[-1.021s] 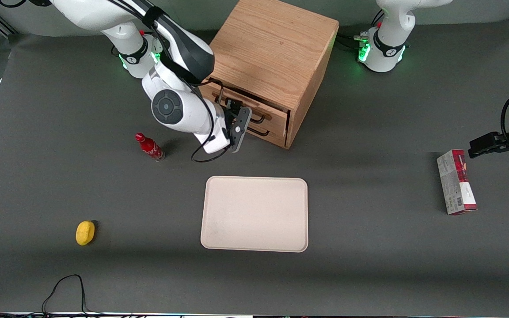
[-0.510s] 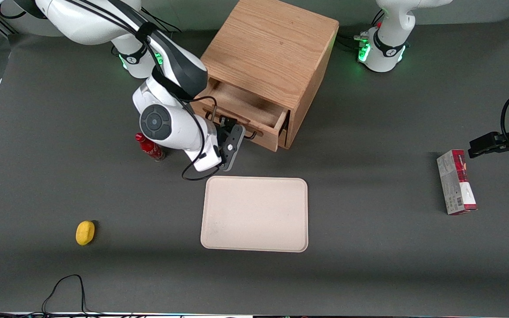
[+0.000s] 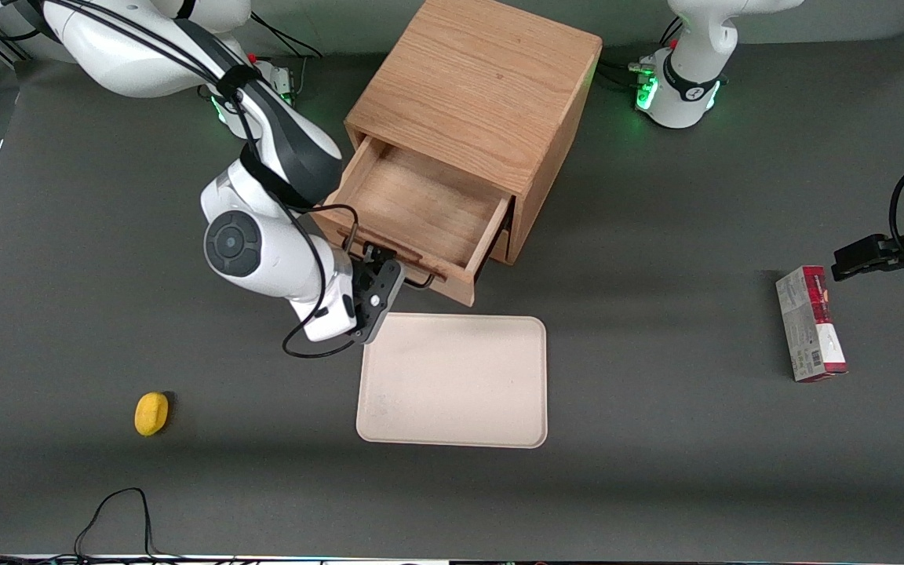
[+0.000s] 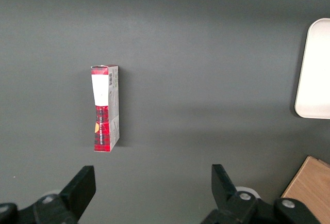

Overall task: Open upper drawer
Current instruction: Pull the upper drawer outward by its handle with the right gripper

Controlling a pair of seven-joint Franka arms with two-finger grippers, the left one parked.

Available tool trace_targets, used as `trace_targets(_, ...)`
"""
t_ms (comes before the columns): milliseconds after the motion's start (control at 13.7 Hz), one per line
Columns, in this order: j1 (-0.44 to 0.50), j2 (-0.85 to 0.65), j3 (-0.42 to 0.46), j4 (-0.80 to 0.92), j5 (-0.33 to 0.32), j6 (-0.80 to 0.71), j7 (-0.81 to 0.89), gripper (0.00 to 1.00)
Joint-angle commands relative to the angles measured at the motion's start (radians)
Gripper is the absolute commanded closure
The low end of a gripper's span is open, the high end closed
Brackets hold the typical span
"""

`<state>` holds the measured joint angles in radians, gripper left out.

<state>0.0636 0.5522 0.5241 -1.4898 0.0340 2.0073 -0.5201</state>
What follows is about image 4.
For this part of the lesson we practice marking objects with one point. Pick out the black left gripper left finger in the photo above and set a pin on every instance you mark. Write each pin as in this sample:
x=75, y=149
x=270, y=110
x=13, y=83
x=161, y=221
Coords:
x=77, y=190

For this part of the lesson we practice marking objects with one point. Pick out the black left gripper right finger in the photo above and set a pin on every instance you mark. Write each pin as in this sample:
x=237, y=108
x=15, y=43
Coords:
x=227, y=188

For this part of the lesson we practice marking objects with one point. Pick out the red plaid cardboard box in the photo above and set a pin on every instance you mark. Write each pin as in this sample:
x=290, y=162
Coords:
x=105, y=110

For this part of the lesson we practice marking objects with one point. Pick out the white plastic tray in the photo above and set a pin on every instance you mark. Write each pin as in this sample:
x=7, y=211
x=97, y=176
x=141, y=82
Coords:
x=315, y=71

